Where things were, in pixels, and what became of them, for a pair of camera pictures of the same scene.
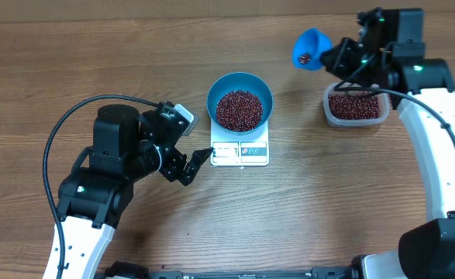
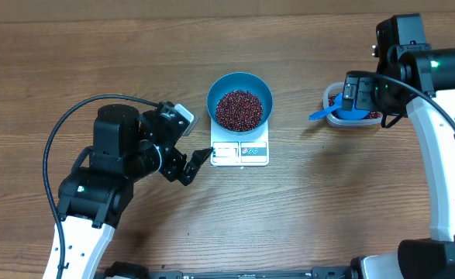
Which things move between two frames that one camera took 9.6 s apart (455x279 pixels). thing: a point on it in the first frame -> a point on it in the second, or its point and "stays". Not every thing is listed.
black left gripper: x=172 y=170 stays
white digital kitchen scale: x=229 y=149 stays
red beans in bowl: x=239 y=111 stays
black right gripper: x=339 y=63 -> x=363 y=85
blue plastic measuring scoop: x=308 y=47 -> x=336 y=108
